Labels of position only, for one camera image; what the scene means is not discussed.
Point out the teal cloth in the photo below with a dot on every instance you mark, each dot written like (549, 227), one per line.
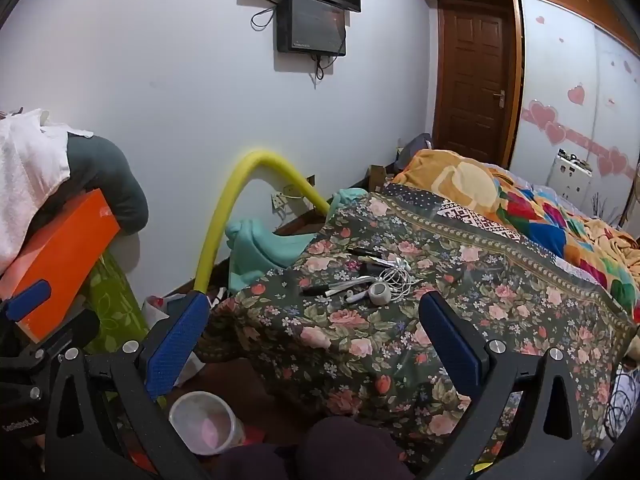
(260, 250)

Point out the orange tan blanket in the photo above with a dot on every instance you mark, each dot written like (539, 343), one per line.
(525, 205)

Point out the white wall socket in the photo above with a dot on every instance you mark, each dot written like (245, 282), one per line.
(279, 201)

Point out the dark green cushion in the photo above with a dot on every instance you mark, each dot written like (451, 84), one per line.
(107, 175)

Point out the grey tape roll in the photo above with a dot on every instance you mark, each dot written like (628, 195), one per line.
(381, 294)

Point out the black pen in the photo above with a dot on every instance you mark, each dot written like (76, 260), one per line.
(367, 252)

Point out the dark backpack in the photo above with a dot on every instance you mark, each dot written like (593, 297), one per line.
(417, 147)

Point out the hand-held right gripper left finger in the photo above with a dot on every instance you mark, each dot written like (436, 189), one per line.
(172, 345)

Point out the orange box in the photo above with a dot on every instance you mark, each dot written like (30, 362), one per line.
(60, 260)

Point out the yellow foam tube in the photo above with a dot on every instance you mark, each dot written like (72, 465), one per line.
(235, 185)

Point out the small white cabinet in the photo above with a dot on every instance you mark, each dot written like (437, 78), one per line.
(570, 175)

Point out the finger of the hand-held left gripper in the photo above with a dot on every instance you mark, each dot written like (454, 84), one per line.
(27, 302)

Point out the cardboard box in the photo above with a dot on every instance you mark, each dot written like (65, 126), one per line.
(378, 174)

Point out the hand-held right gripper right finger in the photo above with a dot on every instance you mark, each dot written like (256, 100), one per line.
(450, 345)

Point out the translucent plastic cup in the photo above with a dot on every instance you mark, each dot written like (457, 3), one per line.
(202, 422)

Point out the small black wall monitor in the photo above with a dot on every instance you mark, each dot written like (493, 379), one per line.
(312, 22)

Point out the brown wooden door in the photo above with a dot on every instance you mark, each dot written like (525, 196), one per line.
(472, 85)

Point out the white towel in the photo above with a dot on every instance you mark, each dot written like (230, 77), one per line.
(25, 175)

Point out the green leaf-print bag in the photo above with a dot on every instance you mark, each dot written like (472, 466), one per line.
(112, 305)

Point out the dark floral blanket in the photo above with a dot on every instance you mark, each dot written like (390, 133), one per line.
(400, 320)

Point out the white plastic bag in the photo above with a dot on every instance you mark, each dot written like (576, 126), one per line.
(156, 312)

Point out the wardrobe with heart stickers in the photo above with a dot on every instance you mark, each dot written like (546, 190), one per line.
(575, 85)

